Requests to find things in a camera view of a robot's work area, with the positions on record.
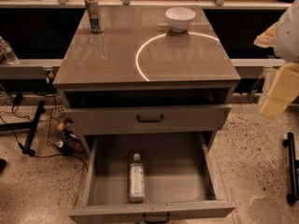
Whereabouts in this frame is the silver blue drink can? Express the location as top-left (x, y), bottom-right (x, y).
top-left (84, 0), bottom-right (104, 34)

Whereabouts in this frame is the black stand leg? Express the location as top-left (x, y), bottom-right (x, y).
top-left (0, 101), bottom-right (46, 157)
top-left (282, 133), bottom-right (299, 205)

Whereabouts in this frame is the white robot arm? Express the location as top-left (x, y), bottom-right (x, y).
top-left (253, 0), bottom-right (299, 119)

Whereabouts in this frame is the wire basket with items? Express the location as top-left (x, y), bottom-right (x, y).
top-left (47, 106), bottom-right (85, 155)

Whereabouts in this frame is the closed grey top drawer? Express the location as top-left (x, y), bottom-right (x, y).
top-left (65, 105), bottom-right (231, 135)

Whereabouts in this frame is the white ceramic bowl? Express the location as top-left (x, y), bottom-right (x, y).
top-left (165, 7), bottom-right (196, 32)

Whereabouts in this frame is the black power cable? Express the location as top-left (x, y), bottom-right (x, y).
top-left (0, 91), bottom-right (89, 171)

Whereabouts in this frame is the open grey middle drawer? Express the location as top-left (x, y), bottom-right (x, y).
top-left (69, 133), bottom-right (235, 224)

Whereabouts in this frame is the clear plastic water bottle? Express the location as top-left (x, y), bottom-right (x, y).
top-left (130, 153), bottom-right (145, 203)

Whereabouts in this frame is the grey drawer cabinet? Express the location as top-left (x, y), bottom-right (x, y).
top-left (52, 5), bottom-right (242, 224)

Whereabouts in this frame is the black stand leg left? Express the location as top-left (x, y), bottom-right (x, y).
top-left (0, 101), bottom-right (46, 157)

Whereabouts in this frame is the black stand leg right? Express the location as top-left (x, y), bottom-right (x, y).
top-left (282, 133), bottom-right (299, 205)

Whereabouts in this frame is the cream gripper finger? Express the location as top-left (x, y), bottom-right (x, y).
top-left (260, 62), bottom-right (299, 119)
top-left (253, 22), bottom-right (278, 49)

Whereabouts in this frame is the clear bottle on ledge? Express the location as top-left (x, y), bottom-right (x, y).
top-left (0, 36), bottom-right (20, 64)

